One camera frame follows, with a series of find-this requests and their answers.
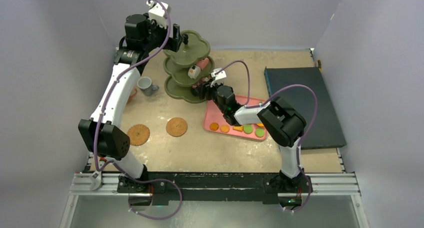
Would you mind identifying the purple cable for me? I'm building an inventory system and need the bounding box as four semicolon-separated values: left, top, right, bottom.
92;0;184;220
215;60;319;214

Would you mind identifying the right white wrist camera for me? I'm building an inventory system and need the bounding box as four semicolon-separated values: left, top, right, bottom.
210;71;227;87

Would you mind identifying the pink swirl roll cake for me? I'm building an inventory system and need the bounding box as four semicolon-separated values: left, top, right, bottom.
195;57;210;70

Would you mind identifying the pink strawberry triangle cake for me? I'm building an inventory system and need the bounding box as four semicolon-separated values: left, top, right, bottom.
191;81;205;90

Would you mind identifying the green macaron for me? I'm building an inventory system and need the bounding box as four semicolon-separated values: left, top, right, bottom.
255;128;266;138
243;124;254;134

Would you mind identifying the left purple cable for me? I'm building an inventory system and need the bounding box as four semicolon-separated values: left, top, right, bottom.
92;0;184;220

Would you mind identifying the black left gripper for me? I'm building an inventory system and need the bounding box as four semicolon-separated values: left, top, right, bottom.
142;13;183;53

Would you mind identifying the dark grey flat box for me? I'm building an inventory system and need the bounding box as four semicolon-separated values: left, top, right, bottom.
264;67;347;149

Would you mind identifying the left woven coaster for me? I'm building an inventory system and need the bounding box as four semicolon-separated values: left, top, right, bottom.
127;124;150;146

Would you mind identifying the grey mug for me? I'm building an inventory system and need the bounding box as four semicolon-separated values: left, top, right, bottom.
137;77;159;96

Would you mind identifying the orange mug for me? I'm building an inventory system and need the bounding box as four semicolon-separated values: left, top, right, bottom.
127;88;138;104

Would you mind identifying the yellow square cracker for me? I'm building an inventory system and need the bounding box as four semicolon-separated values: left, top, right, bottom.
232;125;244;132

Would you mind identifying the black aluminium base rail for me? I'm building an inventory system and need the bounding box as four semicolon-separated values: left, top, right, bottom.
69;172;361;205

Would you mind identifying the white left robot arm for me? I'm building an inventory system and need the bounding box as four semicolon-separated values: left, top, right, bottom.
78;13;186;192

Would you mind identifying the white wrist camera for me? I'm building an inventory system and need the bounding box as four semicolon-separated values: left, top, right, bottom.
146;1;171;29
210;71;227;87

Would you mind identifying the green macaron far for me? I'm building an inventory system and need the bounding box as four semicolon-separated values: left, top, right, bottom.
255;128;266;138

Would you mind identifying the pink serving tray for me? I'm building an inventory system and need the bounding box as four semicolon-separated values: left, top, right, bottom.
203;100;269;142

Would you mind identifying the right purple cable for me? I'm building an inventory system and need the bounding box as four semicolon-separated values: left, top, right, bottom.
215;60;319;214

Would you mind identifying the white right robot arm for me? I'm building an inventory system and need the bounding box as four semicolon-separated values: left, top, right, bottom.
194;81;307;191

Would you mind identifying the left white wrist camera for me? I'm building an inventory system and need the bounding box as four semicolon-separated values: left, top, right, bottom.
146;1;171;29

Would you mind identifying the green three-tier stand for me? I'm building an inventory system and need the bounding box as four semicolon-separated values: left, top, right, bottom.
163;30;215;104

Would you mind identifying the green macaron near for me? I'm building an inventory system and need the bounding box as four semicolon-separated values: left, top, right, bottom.
243;124;254;134

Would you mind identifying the white cream roll cake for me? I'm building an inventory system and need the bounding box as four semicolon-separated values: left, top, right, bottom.
187;65;202;79

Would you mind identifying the round orange cookie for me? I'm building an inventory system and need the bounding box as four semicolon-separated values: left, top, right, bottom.
220;124;230;133

